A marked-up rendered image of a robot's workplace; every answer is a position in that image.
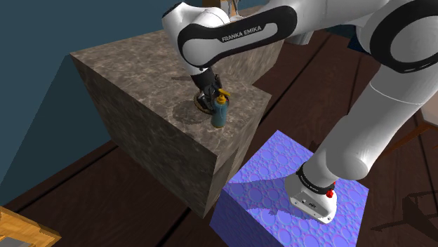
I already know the brown round dish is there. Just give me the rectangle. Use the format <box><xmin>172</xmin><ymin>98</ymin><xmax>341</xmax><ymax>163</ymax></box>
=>
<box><xmin>192</xmin><ymin>93</ymin><xmax>215</xmax><ymax>116</ymax></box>

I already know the teal spray bottle yellow top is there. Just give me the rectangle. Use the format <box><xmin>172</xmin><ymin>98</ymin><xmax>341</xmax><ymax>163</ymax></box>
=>
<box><xmin>210</xmin><ymin>88</ymin><xmax>231</xmax><ymax>129</ymax></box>

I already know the purple bubble-patterned robot stand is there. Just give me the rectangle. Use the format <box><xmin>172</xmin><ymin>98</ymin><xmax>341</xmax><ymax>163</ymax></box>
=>
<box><xmin>209</xmin><ymin>130</ymin><xmax>370</xmax><ymax>247</ymax></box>

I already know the wooden framed furniture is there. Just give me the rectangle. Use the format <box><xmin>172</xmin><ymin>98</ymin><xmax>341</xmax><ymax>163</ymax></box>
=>
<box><xmin>0</xmin><ymin>205</ymin><xmax>62</xmax><ymax>247</ymax></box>

